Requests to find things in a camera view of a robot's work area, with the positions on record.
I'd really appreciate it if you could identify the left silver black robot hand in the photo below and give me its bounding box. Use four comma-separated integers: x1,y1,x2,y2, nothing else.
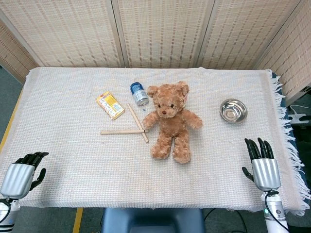
0,151,50,200

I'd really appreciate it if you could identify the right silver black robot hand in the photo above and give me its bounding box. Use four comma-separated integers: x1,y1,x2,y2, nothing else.
242,137,282,192

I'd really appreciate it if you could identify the brown plush teddy bear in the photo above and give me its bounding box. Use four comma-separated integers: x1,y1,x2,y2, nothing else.
142,81,204,165

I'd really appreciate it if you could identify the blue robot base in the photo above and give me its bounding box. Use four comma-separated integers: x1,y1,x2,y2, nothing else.
101,208,204,233

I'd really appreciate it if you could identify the beige woven fringed tablecloth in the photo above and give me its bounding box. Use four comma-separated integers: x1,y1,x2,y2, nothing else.
0,67,311,216

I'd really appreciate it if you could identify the stainless steel bowl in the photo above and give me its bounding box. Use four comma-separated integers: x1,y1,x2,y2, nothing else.
220,98,248,124

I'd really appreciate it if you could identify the wooden drumstick with black mark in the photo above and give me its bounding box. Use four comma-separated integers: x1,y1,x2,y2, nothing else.
100,129,149,135

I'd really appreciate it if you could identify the woven folding screen panel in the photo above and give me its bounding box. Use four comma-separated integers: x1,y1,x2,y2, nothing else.
255,24,311,105
0,0,123,68
111,0,216,69
198,0,311,71
0,19,38,84

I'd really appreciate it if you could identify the yellow printed cardboard box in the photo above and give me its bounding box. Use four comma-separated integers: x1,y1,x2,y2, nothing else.
96,91,125,121

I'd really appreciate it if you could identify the plain wooden drumstick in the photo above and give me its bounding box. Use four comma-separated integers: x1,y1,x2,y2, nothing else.
127,103,150,143

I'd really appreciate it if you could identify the blue silver drink can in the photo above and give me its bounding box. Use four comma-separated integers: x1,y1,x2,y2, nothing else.
130,82,149,106

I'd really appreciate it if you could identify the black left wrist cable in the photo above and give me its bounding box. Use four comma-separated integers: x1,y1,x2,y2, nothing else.
0,199,12,224

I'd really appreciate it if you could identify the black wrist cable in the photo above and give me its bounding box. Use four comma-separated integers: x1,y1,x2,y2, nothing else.
264,191,290,231
0,199,12,224

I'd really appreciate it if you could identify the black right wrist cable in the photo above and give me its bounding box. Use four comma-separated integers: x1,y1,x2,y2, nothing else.
264,191,290,231

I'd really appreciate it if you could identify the black floor cable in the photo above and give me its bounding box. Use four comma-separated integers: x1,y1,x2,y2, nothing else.
203,208,245,233

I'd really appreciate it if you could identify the white power cable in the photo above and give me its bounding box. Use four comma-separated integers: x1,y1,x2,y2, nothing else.
290,104,311,117

